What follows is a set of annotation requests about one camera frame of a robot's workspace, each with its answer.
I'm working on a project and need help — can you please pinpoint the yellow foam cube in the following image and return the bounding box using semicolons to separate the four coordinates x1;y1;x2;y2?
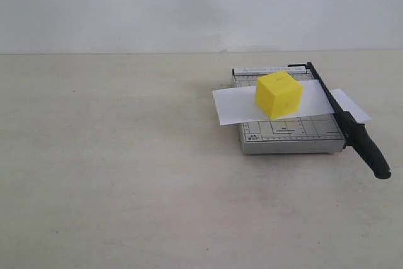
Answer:
255;71;304;120

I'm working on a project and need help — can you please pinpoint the grey paper cutter base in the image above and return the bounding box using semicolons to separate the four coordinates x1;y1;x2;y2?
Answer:
232;64;345;155

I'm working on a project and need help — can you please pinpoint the black cutter blade arm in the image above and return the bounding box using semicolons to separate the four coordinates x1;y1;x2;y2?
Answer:
306;62;392;180

